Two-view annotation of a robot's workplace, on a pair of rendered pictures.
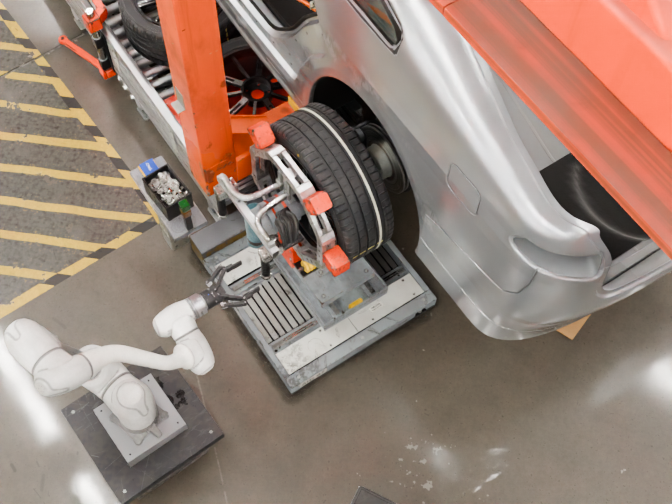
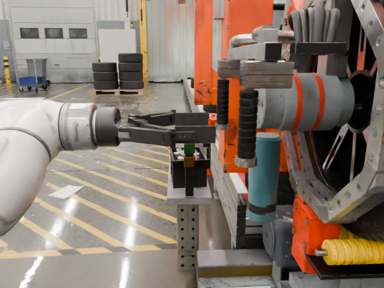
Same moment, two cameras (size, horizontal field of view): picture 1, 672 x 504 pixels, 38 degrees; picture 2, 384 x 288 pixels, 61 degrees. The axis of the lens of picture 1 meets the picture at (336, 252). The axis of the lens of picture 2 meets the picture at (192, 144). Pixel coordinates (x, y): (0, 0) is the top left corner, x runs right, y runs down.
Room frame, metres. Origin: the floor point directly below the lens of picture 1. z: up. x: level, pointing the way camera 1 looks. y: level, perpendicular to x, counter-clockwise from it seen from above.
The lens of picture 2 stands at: (1.18, 0.03, 0.95)
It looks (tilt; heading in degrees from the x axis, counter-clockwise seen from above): 15 degrees down; 33
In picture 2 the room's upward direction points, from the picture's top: straight up
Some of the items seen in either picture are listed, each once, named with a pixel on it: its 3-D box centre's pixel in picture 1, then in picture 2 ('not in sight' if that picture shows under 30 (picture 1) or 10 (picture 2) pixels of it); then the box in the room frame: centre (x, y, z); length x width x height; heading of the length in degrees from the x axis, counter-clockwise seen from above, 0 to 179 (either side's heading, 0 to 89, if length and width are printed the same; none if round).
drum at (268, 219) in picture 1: (277, 213); (299, 102); (1.99, 0.25, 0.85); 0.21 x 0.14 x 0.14; 126
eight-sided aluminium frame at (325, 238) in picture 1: (291, 204); (327, 102); (2.03, 0.19, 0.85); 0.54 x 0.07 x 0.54; 36
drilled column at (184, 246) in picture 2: (171, 217); (187, 223); (2.31, 0.80, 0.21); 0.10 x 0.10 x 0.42; 36
